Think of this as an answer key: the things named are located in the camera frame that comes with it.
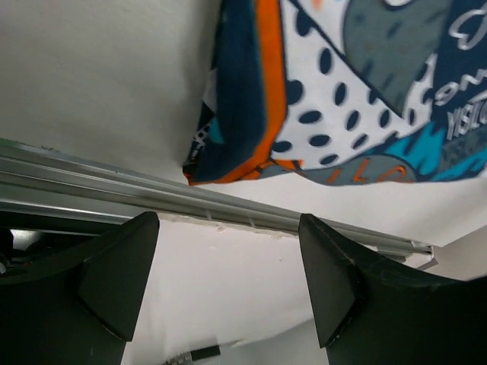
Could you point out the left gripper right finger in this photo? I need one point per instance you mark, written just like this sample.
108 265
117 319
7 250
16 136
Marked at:
369 309

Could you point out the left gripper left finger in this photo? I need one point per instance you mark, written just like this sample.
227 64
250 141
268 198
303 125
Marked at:
81 305

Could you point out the aluminium rail front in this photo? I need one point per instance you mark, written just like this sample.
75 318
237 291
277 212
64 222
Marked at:
43 182

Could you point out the colourful patterned shorts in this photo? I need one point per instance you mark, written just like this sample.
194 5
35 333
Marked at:
344 93

